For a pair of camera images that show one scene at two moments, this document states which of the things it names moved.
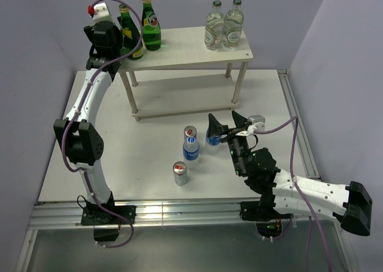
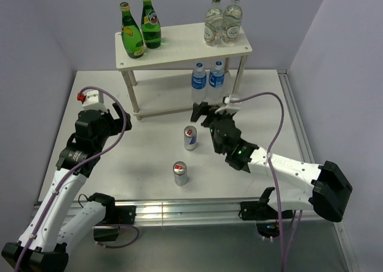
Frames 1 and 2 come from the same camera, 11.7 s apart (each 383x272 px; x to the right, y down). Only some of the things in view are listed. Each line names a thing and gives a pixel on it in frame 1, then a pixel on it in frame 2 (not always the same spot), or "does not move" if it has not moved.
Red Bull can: x=190 y=131 does not move
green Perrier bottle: x=151 y=29 does not move
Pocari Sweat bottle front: x=191 y=153 to x=198 y=84
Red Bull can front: x=180 y=171 does not move
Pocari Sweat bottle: x=212 y=144 to x=216 y=84
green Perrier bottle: x=131 y=36 does not move
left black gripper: x=88 y=32 to x=118 y=124
